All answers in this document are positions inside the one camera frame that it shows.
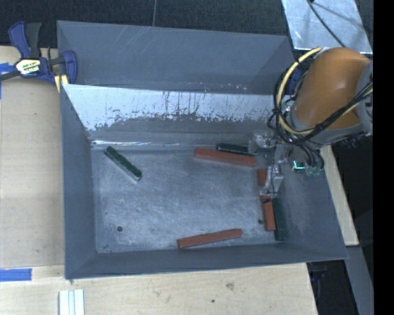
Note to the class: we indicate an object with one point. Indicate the dark green flat block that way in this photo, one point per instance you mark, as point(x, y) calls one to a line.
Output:
point(123, 163)
point(233, 148)
point(280, 220)

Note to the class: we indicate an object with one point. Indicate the grey metal bin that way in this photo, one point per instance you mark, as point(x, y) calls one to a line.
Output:
point(184, 202)

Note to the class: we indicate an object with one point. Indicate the red-brown flat block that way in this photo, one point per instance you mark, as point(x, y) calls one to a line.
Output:
point(210, 238)
point(269, 217)
point(225, 157)

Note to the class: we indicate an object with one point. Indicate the pale wood flat board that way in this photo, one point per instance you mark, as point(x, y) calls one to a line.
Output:
point(31, 176)

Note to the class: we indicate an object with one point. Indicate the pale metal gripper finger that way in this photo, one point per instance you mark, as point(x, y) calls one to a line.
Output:
point(270, 184)
point(278, 184)

